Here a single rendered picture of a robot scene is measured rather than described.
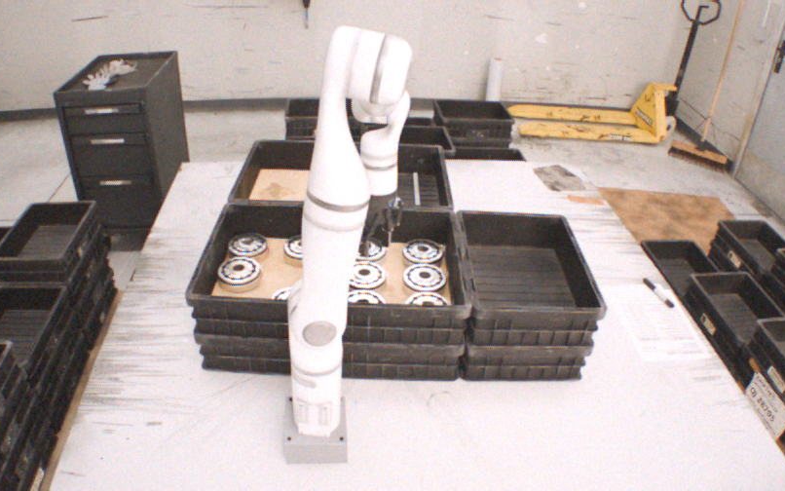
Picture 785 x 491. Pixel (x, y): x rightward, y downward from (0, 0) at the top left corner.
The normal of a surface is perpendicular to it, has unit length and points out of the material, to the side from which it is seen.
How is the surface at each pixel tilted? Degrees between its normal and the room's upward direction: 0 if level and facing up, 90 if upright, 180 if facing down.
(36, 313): 0
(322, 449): 90
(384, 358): 90
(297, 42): 90
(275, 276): 0
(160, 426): 0
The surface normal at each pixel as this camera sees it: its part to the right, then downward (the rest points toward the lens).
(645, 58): 0.09, 0.56
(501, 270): 0.05, -0.83
